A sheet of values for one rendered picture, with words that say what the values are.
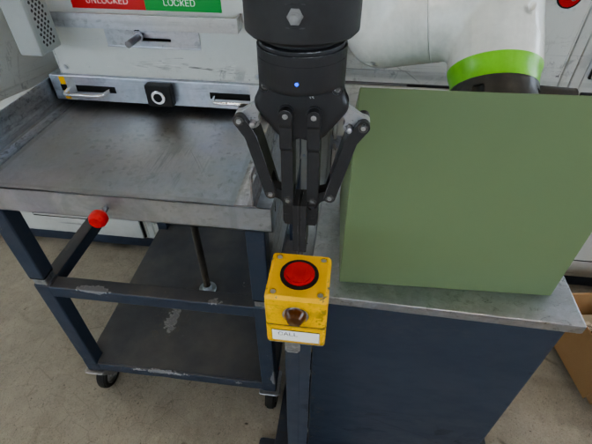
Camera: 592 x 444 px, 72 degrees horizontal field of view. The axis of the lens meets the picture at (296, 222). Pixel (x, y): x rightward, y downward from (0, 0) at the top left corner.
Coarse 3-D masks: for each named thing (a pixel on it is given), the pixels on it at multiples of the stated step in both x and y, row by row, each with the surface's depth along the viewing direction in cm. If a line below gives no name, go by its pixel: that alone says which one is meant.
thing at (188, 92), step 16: (80, 80) 95; (96, 80) 95; (112, 80) 94; (128, 80) 94; (144, 80) 93; (160, 80) 93; (176, 80) 93; (192, 80) 93; (64, 96) 99; (112, 96) 97; (128, 96) 97; (144, 96) 96; (176, 96) 95; (192, 96) 94; (208, 96) 94; (224, 96) 94; (240, 96) 93
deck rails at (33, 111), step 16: (48, 80) 97; (32, 96) 92; (48, 96) 97; (0, 112) 84; (16, 112) 88; (32, 112) 92; (48, 112) 97; (0, 128) 84; (16, 128) 88; (32, 128) 92; (0, 144) 84; (16, 144) 86; (272, 144) 86; (0, 160) 82; (256, 176) 72; (240, 192) 74; (256, 192) 73
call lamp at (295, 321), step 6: (288, 312) 51; (294, 312) 50; (300, 312) 51; (306, 312) 51; (288, 318) 51; (294, 318) 50; (300, 318) 51; (306, 318) 51; (294, 324) 51; (300, 324) 51
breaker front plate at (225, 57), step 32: (64, 0) 85; (224, 0) 81; (64, 32) 90; (96, 32) 89; (128, 32) 88; (160, 32) 87; (64, 64) 95; (96, 64) 94; (128, 64) 93; (160, 64) 92; (192, 64) 91; (224, 64) 90; (256, 64) 89
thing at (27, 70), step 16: (0, 16) 101; (0, 32) 102; (0, 48) 103; (16, 48) 107; (0, 64) 104; (16, 64) 108; (32, 64) 111; (48, 64) 116; (0, 80) 105; (16, 80) 109; (32, 80) 110; (0, 96) 104
